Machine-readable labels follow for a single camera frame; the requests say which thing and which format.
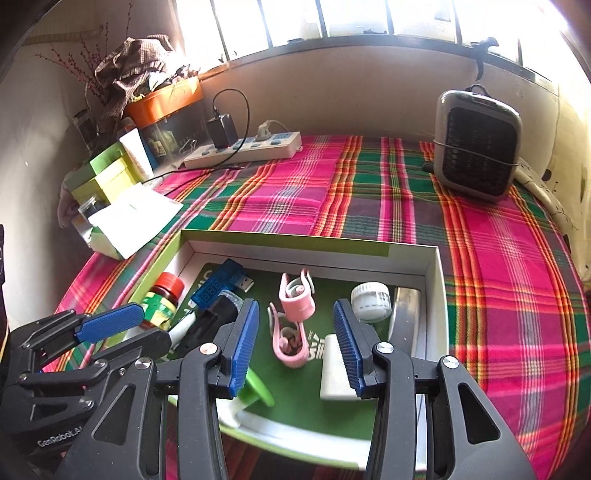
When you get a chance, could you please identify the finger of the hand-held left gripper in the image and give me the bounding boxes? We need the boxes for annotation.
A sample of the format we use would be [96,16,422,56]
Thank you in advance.
[11,302,145,365]
[18,329,173,408]

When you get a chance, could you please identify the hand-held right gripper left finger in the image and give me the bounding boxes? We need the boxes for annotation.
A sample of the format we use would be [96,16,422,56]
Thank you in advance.
[54,298,260,480]

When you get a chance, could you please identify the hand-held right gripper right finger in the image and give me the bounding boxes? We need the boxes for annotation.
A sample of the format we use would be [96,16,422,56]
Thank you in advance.
[332,299,536,480]

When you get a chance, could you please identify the white USB wall charger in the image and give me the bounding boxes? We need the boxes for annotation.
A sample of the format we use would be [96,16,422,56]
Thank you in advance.
[319,333,366,402]

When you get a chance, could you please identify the white marker pen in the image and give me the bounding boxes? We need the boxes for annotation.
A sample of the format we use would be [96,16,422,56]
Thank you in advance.
[168,313,198,345]

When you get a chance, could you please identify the green and white spool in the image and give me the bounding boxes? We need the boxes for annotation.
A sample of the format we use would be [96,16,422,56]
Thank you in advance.
[219,366,276,428]

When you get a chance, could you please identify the black battery charger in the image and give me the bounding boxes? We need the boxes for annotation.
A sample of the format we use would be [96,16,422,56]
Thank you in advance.
[182,295,243,357]

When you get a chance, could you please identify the red pill bottle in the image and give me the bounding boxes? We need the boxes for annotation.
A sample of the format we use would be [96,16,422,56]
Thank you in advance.
[138,272,186,331]

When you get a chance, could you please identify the pink clip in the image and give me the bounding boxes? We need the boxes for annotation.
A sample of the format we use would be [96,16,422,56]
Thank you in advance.
[269,305,310,369]
[280,270,317,322]

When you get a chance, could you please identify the white round jar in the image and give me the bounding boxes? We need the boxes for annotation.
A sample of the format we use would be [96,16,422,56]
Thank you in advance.
[350,282,393,324]

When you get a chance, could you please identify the black round disc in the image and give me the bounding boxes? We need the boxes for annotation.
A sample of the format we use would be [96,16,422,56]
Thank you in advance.
[388,286,426,361]

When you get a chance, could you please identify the blue USB tester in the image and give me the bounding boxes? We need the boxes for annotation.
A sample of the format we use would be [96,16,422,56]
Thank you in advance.
[189,258,255,308]

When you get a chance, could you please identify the green and white cardboard box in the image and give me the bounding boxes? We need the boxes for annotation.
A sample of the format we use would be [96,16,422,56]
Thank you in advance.
[99,229,447,472]

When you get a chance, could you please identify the green tissue pack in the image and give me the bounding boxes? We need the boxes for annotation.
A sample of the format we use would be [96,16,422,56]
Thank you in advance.
[82,225,126,260]

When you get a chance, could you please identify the white paper sheet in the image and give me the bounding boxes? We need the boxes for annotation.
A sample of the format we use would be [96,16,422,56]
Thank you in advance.
[87,182,185,260]

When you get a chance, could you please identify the small dark jar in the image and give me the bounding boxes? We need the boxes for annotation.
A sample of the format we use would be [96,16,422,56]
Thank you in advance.
[78,196,103,221]

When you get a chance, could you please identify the green and yellow boxes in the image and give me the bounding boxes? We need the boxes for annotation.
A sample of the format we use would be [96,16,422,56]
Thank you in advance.
[64,140,149,209]

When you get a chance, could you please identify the white tube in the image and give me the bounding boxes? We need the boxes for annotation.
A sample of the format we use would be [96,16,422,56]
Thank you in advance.
[119,128,156,182]

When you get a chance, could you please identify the plaid blanket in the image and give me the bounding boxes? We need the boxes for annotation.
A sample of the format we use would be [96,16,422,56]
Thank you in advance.
[44,133,585,480]

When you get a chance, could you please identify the white power strip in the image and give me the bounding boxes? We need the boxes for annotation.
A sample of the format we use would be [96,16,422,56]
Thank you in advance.
[183,130,304,169]

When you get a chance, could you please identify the orange lidded storage bin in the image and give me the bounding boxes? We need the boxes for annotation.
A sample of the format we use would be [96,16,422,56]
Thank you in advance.
[139,99,209,163]

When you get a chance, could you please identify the black power adapter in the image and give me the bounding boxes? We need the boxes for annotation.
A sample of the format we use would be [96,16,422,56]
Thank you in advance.
[206,114,239,150]

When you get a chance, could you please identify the grey space heater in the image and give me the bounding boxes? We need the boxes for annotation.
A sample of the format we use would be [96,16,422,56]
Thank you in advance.
[433,88,523,203]

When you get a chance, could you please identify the brown crumpled cloth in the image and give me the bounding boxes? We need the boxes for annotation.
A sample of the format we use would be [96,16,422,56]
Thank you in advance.
[94,36,186,121]

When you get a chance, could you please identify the heart print curtain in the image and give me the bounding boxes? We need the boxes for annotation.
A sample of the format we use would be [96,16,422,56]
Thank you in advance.
[519,83,591,236]

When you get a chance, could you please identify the dried red branches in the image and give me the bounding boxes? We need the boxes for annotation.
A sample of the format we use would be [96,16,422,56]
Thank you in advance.
[36,27,108,108]

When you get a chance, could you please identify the black adapter cable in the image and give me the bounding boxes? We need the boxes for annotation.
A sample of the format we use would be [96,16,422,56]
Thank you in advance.
[211,89,251,169]

